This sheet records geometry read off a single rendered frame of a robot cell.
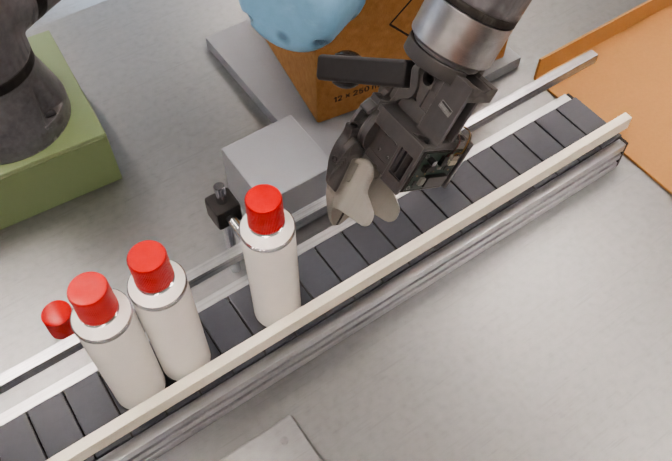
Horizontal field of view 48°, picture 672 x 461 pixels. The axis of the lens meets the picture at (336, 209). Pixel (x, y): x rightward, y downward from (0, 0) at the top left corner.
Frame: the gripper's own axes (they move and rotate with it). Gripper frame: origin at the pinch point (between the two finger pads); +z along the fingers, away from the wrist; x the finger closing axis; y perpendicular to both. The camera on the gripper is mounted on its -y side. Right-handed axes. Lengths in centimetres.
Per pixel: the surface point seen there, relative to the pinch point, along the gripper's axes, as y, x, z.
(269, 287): 2.6, -7.1, 6.9
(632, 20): -12, 63, -19
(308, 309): 4.0, -1.2, 10.3
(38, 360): -3.5, -25.0, 18.6
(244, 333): 0.9, -4.9, 16.5
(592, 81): -7, 52, -11
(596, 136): 4.2, 35.2, -10.8
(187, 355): 2.8, -13.7, 14.6
